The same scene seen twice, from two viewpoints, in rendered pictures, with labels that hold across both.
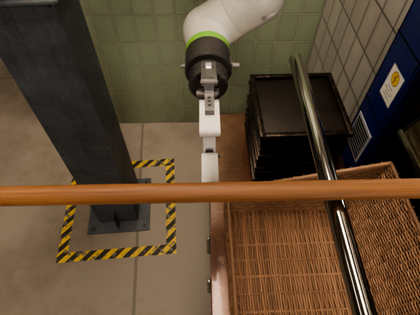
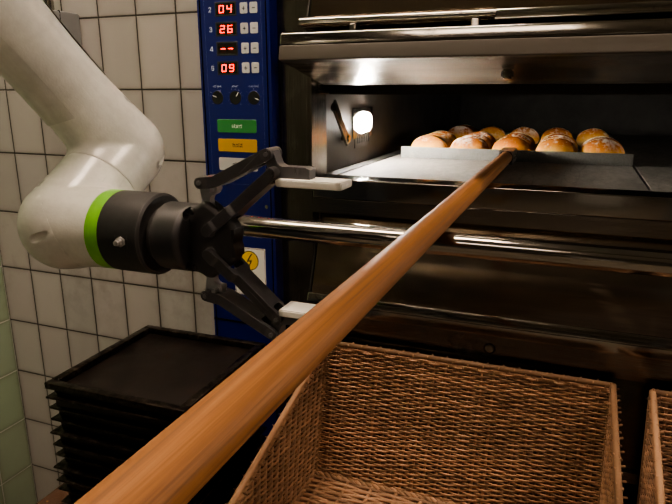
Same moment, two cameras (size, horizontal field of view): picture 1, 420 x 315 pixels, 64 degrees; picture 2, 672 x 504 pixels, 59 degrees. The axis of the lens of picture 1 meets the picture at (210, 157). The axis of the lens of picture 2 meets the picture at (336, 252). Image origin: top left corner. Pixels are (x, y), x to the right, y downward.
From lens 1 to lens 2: 0.61 m
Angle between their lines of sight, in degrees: 65
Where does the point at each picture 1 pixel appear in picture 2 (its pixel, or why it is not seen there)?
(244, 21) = (140, 173)
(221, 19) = (109, 177)
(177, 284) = not seen: outside the picture
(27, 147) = not seen: outside the picture
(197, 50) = (139, 199)
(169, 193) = (390, 261)
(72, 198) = (334, 321)
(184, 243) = not seen: outside the picture
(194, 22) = (67, 195)
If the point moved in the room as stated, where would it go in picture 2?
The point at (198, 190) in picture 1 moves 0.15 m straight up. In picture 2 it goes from (400, 247) to (404, 79)
